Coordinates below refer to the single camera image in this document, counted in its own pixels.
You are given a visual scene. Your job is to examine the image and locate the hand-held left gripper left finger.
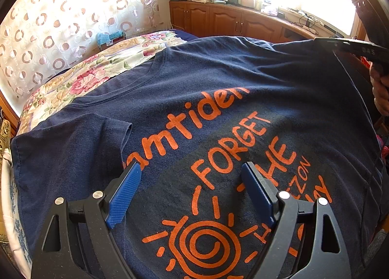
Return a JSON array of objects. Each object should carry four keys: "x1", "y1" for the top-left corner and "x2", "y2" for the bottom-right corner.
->
[{"x1": 30, "y1": 162, "x2": 142, "y2": 279}]

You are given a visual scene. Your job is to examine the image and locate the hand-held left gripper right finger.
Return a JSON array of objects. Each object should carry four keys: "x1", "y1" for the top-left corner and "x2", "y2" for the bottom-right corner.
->
[{"x1": 241, "y1": 162, "x2": 353, "y2": 279}]

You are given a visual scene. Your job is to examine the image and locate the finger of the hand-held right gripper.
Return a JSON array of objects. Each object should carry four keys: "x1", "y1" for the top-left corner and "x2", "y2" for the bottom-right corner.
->
[{"x1": 314, "y1": 37, "x2": 342, "y2": 52}]

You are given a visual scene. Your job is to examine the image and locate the navy printed t-shirt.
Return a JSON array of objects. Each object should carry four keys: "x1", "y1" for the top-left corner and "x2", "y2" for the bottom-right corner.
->
[{"x1": 10, "y1": 36, "x2": 386, "y2": 279}]

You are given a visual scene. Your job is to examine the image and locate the person's right hand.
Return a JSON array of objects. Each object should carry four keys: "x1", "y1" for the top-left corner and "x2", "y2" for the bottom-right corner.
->
[{"x1": 369, "y1": 65, "x2": 389, "y2": 114}]

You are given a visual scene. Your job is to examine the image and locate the wooden cabinet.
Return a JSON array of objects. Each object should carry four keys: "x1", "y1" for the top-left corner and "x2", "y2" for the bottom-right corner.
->
[{"x1": 168, "y1": 0, "x2": 323, "y2": 44}]

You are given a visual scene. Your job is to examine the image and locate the blue white floral cloth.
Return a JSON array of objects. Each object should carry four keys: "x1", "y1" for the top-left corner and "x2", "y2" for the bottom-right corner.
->
[{"x1": 0, "y1": 173, "x2": 34, "y2": 267}]

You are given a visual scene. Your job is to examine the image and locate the floral blanket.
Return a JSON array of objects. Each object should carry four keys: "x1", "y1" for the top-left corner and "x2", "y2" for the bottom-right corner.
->
[{"x1": 18, "y1": 31, "x2": 189, "y2": 137}]

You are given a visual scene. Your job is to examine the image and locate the gold patterned cushion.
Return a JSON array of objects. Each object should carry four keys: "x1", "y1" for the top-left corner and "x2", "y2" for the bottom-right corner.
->
[{"x1": 0, "y1": 118, "x2": 13, "y2": 158}]

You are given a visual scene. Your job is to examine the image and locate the wooden wardrobe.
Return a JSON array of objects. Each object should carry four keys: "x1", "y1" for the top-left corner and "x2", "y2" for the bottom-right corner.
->
[{"x1": 0, "y1": 91, "x2": 22, "y2": 124}]

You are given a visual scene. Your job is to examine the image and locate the blue plastic box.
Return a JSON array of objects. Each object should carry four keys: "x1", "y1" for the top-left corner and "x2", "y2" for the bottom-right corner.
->
[{"x1": 97, "y1": 32, "x2": 125, "y2": 46}]

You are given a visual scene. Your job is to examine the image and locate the circle patterned sheer curtain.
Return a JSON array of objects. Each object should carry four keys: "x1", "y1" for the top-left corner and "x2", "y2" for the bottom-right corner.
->
[{"x1": 0, "y1": 0, "x2": 171, "y2": 100}]

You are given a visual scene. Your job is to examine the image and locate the black cable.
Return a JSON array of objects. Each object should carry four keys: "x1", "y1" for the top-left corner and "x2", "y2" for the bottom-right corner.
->
[{"x1": 299, "y1": 15, "x2": 323, "y2": 28}]

